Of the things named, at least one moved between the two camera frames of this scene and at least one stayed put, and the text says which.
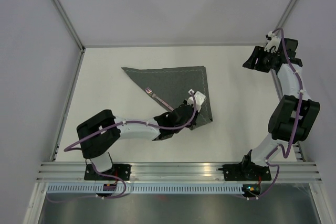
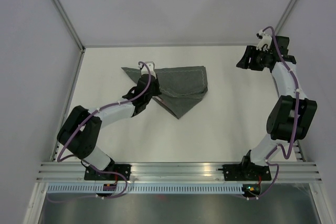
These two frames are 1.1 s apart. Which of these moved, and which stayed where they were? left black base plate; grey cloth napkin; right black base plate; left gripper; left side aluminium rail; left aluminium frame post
Moved: left gripper; grey cloth napkin
Stayed: left aluminium frame post; left black base plate; left side aluminium rail; right black base plate
